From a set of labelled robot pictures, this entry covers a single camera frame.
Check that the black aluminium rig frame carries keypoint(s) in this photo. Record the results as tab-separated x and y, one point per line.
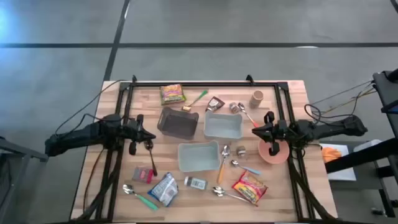
202	84

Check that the dark brown plastic bin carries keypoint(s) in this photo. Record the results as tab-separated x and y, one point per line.
178	123

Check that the white sheet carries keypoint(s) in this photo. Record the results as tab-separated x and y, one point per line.
342	174

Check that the bagel seasoning glass jar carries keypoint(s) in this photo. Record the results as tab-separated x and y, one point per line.
196	183

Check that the red yellow ramen packet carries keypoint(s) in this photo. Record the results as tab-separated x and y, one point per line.
249	187

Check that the red paprika spice tin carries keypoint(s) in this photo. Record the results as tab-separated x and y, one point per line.
142	175

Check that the black spoon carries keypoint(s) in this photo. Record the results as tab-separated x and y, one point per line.
149	145

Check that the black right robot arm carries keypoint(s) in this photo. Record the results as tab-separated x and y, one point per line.
326	127

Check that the grey side table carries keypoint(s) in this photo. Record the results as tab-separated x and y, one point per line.
18	152

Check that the black side stand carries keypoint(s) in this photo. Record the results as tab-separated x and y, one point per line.
385	90

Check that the grey plastic bin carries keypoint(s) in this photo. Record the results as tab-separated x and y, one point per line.
223	125
199	156

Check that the peach plastic bowl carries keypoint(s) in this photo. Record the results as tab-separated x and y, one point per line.
281	157

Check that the white container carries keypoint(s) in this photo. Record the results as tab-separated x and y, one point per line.
367	144

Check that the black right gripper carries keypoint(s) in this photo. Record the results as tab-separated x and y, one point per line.
276	130

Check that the pink yellow ramen packet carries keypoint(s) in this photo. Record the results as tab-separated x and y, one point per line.
172	94

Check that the brown taco mix packet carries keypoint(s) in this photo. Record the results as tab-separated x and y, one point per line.
214	104

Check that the small glass spice jar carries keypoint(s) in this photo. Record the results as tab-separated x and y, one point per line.
241	151
234	108

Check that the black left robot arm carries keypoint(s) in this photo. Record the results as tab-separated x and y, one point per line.
77	133

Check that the orange cloth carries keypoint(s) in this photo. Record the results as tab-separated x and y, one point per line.
331	154

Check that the all-metal silver spoon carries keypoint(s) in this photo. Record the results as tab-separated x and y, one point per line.
218	191

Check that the blue white ramen packet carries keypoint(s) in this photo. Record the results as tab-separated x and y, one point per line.
163	188

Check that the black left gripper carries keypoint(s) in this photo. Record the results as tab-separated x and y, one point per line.
133	132

